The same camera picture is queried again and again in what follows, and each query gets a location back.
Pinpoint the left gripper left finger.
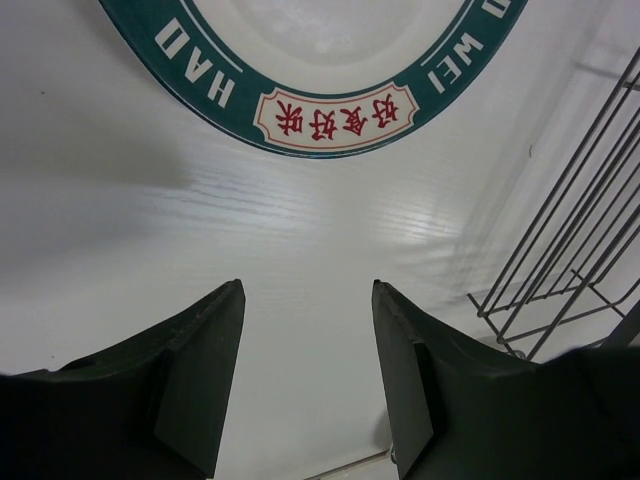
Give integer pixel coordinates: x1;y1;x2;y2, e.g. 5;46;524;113
1;280;245;479

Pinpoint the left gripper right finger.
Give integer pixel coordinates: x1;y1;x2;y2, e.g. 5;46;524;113
372;280;639;479

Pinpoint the green rimmed white plate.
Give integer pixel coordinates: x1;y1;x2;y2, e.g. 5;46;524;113
102;1;525;159

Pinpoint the grey wire dish rack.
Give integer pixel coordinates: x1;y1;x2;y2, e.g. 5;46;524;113
467;54;639;360

